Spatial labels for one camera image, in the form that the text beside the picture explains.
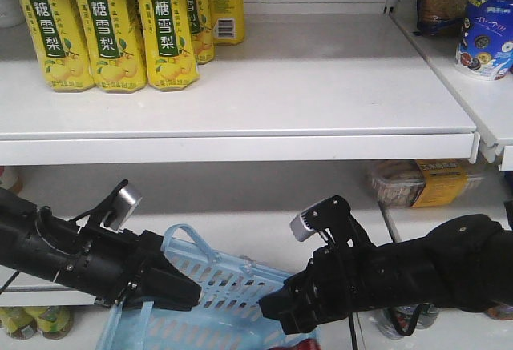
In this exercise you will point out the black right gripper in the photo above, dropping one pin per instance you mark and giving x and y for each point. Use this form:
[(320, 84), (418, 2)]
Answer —
[(334, 284)]

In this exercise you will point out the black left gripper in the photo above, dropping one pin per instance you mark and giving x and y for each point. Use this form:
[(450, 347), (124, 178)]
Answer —
[(128, 267)]

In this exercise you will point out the red Coca-Cola aluminium bottle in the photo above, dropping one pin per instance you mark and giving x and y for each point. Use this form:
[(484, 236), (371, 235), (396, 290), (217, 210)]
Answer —
[(306, 344)]

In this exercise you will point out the light blue plastic basket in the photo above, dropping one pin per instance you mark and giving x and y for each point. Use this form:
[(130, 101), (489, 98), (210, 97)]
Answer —
[(227, 316)]

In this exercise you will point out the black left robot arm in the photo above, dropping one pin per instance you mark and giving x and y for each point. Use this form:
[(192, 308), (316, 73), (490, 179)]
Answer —
[(36, 242)]

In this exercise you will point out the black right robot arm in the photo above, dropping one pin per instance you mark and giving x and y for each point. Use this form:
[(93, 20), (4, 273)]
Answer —
[(465, 263)]

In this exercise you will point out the clear water bottle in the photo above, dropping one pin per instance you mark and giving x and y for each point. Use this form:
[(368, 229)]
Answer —
[(396, 323)]

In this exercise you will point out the boxed biscuits yellow label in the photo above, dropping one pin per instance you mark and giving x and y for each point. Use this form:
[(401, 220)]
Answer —
[(407, 183)]

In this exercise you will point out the white metal shelving unit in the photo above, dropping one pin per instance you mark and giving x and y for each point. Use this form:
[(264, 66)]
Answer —
[(274, 124)]

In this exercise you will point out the blue white snack cup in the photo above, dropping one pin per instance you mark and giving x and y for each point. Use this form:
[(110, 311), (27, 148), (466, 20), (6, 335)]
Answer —
[(484, 50)]

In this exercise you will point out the yellow pear drink bottle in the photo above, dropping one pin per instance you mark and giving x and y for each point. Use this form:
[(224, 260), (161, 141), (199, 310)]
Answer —
[(170, 58), (57, 33), (115, 44)]

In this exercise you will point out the brown biscuit packet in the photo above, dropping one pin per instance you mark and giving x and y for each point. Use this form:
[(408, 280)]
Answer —
[(440, 17)]

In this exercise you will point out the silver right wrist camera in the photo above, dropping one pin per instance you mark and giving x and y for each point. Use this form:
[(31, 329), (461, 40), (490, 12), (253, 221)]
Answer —
[(312, 220)]

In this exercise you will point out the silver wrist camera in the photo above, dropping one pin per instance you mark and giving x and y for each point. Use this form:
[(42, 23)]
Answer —
[(312, 220), (124, 200)]

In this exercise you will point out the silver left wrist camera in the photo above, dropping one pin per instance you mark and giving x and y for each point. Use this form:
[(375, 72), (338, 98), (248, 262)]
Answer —
[(124, 200)]

